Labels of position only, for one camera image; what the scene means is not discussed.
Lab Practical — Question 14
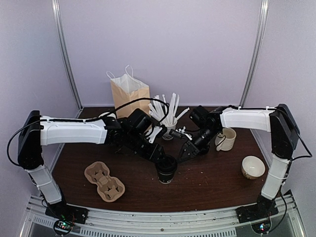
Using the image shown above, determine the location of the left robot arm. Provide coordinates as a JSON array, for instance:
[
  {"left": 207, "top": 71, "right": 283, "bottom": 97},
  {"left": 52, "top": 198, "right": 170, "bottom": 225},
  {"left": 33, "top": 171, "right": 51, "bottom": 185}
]
[{"left": 18, "top": 109, "right": 168, "bottom": 219}]

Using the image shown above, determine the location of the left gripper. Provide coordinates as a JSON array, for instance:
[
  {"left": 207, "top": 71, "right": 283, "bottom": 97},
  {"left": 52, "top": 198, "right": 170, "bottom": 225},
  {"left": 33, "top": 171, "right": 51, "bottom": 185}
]
[{"left": 125, "top": 131, "right": 167, "bottom": 163}]

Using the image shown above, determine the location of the right corner metal post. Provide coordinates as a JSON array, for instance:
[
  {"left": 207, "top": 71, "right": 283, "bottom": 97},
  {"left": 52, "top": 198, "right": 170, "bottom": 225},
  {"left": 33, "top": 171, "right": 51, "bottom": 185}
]
[{"left": 239, "top": 0, "right": 269, "bottom": 107}]

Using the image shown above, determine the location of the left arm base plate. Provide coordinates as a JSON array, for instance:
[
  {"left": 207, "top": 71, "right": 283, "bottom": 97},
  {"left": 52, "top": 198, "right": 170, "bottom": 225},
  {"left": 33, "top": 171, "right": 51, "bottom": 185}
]
[{"left": 45, "top": 202, "right": 88, "bottom": 224}]

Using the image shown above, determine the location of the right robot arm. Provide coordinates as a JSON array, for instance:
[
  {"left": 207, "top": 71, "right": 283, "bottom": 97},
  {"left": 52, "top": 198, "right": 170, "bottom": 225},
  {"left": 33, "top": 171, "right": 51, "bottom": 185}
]
[{"left": 176, "top": 104, "right": 300, "bottom": 218}]

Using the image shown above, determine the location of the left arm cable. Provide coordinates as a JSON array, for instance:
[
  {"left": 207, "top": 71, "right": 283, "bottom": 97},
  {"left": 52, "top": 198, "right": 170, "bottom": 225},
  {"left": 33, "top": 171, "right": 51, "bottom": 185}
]
[{"left": 6, "top": 97, "right": 168, "bottom": 166}]

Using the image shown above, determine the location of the wrapped straws bundle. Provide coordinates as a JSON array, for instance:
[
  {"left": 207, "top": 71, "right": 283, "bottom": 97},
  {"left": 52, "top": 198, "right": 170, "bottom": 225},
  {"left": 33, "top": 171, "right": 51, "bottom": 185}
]
[{"left": 149, "top": 93, "right": 190, "bottom": 126}]

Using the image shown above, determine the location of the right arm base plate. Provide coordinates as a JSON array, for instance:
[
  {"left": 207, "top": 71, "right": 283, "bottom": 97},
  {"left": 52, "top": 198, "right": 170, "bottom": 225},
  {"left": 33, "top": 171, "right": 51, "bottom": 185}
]
[{"left": 236, "top": 204, "right": 278, "bottom": 223}]

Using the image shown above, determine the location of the stack of paper cups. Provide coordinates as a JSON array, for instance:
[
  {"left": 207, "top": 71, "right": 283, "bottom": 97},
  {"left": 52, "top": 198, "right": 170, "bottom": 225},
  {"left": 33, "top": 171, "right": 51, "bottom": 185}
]
[{"left": 98, "top": 112, "right": 116, "bottom": 118}]

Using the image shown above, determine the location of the cardboard cup carrier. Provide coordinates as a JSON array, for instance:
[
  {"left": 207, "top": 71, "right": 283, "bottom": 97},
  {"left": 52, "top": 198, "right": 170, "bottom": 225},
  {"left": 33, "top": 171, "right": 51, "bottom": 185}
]
[{"left": 84, "top": 161, "right": 125, "bottom": 202}]

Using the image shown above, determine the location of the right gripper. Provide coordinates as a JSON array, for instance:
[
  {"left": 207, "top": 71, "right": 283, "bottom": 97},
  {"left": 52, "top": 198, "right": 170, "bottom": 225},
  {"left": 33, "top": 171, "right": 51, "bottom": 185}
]
[{"left": 177, "top": 126, "right": 220, "bottom": 164}]

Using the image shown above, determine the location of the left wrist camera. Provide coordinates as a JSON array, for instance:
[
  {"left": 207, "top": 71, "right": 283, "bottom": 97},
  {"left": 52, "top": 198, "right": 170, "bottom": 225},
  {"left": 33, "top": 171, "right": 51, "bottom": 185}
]
[{"left": 127, "top": 108, "right": 152, "bottom": 135}]

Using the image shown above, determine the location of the aluminium frame rail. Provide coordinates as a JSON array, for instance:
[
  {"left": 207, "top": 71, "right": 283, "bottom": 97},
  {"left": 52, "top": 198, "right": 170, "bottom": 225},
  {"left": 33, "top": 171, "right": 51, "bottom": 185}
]
[{"left": 17, "top": 194, "right": 307, "bottom": 237}]

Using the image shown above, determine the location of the corner metal post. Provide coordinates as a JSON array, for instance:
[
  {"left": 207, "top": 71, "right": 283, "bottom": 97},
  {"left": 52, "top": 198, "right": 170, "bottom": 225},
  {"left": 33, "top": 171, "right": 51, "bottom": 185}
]
[
  {"left": 239, "top": 0, "right": 269, "bottom": 107},
  {"left": 51, "top": 0, "right": 83, "bottom": 110}
]

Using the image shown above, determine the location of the left corner metal post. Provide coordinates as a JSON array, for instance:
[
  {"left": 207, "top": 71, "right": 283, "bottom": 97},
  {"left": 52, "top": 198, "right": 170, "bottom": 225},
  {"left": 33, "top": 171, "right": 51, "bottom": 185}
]
[{"left": 51, "top": 0, "right": 83, "bottom": 110}]

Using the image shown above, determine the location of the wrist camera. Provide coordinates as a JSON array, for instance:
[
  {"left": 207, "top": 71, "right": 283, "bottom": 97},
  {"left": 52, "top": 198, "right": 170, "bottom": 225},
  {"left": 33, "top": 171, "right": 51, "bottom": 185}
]
[
  {"left": 169, "top": 129, "right": 189, "bottom": 139},
  {"left": 127, "top": 108, "right": 152, "bottom": 135}
]

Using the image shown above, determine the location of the cream ceramic mug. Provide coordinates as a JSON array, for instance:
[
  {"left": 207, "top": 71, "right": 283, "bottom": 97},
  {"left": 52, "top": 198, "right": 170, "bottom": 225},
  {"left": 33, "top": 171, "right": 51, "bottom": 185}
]
[{"left": 214, "top": 128, "right": 237, "bottom": 152}]

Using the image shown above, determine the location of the white ceramic bowl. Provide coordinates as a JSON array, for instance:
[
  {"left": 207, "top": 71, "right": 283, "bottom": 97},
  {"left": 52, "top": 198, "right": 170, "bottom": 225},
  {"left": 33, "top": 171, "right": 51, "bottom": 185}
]
[{"left": 241, "top": 156, "right": 266, "bottom": 180}]

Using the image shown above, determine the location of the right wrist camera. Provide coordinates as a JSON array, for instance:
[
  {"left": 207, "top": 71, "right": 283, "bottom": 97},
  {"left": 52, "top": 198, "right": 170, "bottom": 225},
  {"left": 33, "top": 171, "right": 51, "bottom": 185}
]
[{"left": 169, "top": 129, "right": 189, "bottom": 139}]

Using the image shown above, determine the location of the black coffee cup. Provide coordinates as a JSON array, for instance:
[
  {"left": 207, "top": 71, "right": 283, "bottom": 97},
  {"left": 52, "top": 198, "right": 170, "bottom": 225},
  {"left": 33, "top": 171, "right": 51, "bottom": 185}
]
[{"left": 158, "top": 169, "right": 177, "bottom": 184}]

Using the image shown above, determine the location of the white cup holding straws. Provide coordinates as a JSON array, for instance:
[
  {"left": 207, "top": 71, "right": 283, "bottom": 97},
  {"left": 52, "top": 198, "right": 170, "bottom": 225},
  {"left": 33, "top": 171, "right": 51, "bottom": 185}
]
[{"left": 161, "top": 122, "right": 178, "bottom": 141}]

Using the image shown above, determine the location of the brown paper bag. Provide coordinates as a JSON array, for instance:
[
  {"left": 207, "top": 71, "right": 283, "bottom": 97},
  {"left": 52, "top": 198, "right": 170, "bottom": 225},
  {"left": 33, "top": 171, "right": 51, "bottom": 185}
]
[{"left": 106, "top": 65, "right": 150, "bottom": 118}]

